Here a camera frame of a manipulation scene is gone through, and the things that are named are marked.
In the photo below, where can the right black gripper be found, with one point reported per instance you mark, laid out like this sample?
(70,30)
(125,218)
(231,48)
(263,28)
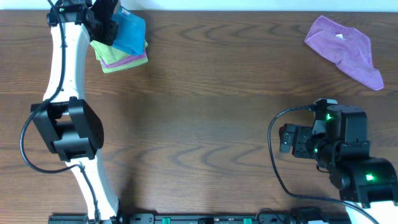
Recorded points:
(288,137)

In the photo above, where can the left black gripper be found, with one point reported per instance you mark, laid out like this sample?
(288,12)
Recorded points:
(104,28)

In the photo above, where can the blue microfibre cloth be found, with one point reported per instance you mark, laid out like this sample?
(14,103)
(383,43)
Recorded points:
(131,32)

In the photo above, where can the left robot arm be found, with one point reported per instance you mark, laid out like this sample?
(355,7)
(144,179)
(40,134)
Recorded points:
(67,124)

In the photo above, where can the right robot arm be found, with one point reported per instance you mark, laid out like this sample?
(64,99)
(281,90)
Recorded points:
(362,186)

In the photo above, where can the top green folded cloth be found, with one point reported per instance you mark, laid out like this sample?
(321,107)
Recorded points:
(108,53)

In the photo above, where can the green folded cloth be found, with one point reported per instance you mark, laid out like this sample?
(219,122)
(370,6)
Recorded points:
(124,67)
(108,53)

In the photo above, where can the purple folded cloth in stack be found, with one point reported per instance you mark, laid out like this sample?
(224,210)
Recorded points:
(124,61)

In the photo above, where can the bottom green folded cloth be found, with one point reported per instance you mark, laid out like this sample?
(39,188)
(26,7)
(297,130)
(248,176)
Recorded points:
(124,67)

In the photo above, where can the purple crumpled cloth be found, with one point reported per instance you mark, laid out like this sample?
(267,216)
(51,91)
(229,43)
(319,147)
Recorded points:
(346,47)

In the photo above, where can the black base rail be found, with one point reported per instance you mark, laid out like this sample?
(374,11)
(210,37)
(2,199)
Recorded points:
(148,218)

